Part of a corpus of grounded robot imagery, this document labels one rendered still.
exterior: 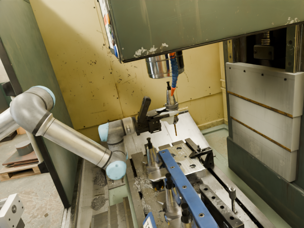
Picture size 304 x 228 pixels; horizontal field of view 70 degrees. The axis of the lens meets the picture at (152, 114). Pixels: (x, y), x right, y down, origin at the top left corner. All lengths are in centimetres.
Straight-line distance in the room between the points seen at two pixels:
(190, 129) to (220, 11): 148
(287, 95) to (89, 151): 81
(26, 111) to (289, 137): 103
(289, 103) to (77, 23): 154
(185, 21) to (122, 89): 141
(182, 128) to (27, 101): 145
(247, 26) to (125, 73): 138
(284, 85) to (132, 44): 67
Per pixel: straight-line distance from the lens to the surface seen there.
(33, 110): 84
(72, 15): 192
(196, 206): 62
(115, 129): 94
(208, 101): 226
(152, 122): 96
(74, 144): 84
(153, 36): 59
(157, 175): 76
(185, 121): 209
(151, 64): 89
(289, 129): 108
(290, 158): 116
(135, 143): 194
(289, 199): 132
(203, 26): 64
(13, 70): 118
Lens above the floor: 167
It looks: 21 degrees down
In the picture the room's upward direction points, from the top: 11 degrees counter-clockwise
